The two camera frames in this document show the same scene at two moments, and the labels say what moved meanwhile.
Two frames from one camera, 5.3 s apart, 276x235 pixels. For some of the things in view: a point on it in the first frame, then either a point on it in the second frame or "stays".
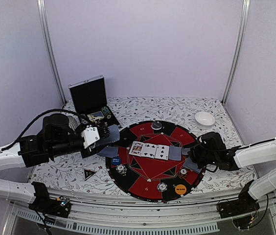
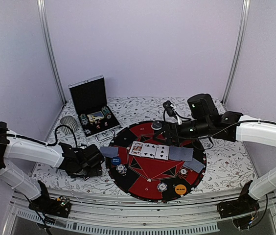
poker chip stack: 162,187 stays
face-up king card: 136,148 stays
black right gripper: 193,153 -> 169,136
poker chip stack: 121,169 stays
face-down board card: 175,152 stays
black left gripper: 90,151 -> 95,171
